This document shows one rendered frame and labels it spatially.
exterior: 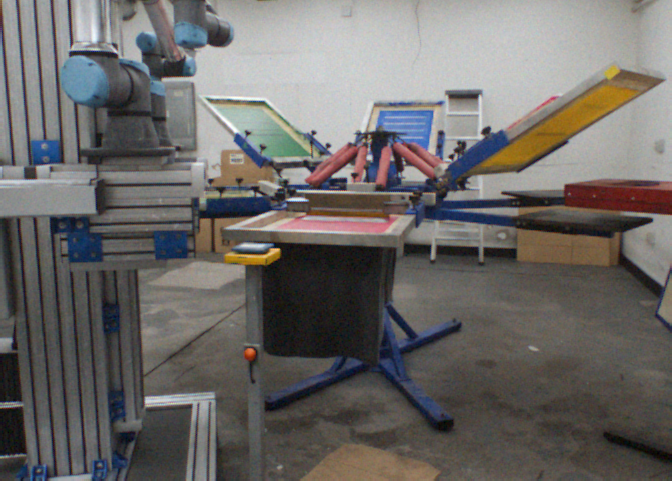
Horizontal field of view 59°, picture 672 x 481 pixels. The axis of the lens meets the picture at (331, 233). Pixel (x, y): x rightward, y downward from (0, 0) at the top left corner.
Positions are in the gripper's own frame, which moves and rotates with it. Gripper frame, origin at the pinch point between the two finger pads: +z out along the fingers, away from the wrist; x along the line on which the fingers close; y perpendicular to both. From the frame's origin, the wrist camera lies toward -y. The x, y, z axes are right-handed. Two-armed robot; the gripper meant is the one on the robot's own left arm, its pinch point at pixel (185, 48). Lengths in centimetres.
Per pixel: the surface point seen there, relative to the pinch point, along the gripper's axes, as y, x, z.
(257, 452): 125, 82, -89
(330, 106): 9, -29, 403
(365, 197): 51, 91, -12
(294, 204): 59, 62, -13
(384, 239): 56, 108, -71
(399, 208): 53, 106, -14
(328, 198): 54, 76, -12
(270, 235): 61, 72, -70
